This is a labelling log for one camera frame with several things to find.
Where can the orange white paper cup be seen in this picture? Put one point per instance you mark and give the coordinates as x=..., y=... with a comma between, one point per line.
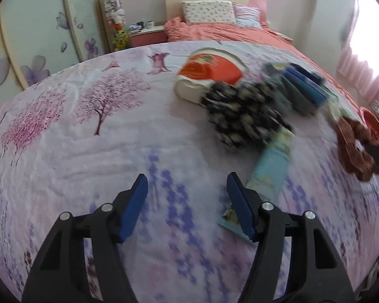
x=203, y=68

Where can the white mug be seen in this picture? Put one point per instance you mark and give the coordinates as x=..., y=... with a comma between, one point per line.
x=150, y=24

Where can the red plaid scrunchie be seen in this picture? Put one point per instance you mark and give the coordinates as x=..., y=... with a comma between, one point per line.
x=356, y=149

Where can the pink window curtain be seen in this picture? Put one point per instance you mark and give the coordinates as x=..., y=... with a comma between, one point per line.
x=359, y=62

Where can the salmon pink duvet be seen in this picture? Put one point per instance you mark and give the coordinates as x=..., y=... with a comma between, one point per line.
x=178, y=30

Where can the floral sliding wardrobe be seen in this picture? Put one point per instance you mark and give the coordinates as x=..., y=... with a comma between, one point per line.
x=41, y=37

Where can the floral hand cream tube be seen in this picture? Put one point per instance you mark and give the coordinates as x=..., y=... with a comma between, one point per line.
x=265, y=181

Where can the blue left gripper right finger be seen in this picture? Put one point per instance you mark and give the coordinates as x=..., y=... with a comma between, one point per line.
x=245, y=215

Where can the pink bedside table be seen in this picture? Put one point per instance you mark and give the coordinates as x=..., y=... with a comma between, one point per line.
x=155, y=35

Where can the orange trash basket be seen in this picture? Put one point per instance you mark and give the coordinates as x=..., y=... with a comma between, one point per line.
x=370, y=120

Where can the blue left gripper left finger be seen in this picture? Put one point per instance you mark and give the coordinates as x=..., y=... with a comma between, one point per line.
x=134, y=200

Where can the floral white pillow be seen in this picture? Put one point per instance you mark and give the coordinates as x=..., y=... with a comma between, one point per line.
x=208, y=11

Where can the floral printed bedsheet cloth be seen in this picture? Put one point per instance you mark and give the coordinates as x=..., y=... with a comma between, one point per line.
x=73, y=141

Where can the grey green sock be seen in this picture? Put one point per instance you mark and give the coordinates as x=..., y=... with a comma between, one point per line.
x=287, y=98

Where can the black floral scrunchie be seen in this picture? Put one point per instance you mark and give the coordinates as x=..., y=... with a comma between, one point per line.
x=243, y=114

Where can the light green sock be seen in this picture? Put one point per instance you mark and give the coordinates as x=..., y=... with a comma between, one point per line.
x=334, y=111

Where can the blue toothpaste box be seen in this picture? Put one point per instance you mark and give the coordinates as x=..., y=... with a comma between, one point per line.
x=313, y=92

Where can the plush toy display tube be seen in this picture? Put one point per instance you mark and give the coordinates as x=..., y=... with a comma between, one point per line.
x=115, y=22

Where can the striped pink pillow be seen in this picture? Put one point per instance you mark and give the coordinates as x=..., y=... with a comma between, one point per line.
x=247, y=17

